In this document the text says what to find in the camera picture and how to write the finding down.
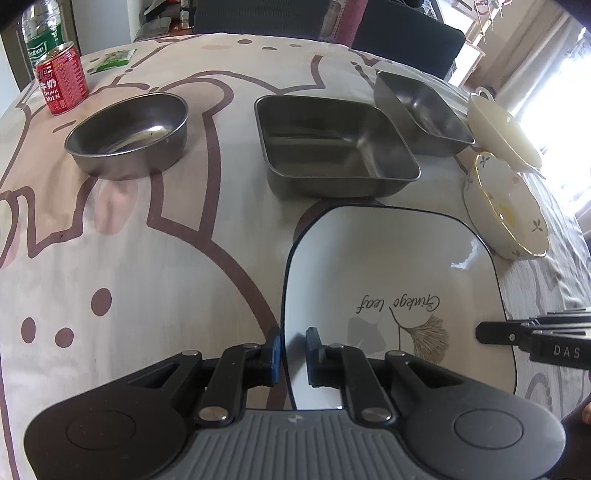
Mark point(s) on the large square steel tray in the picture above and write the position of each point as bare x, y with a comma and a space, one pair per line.
323, 138

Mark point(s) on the clear plastic water bottle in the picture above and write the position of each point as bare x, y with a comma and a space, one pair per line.
41, 23

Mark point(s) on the floral ceramic bowl gold rim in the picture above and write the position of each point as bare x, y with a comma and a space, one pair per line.
503, 207

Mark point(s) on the small square steel tray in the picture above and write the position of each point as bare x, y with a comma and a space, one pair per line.
429, 110

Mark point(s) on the dark grey fabric chair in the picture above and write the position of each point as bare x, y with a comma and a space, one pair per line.
277, 18
406, 37

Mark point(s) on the white square plate black rim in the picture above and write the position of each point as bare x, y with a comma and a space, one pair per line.
392, 263

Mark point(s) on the red drink can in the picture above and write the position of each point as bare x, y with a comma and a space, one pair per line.
62, 83

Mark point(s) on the round steel bowl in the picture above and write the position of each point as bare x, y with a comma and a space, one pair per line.
138, 161

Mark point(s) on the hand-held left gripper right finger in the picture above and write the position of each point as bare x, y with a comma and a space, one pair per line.
313, 357

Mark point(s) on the green snack packet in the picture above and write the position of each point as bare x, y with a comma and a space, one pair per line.
113, 59

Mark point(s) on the beige window curtain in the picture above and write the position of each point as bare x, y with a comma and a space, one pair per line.
531, 55

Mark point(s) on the cartoon bear printed tablecloth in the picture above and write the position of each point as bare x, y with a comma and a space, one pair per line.
184, 258

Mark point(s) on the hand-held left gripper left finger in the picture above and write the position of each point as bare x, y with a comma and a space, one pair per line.
273, 357

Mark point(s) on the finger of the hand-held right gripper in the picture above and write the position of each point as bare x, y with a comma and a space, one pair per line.
563, 321
503, 333

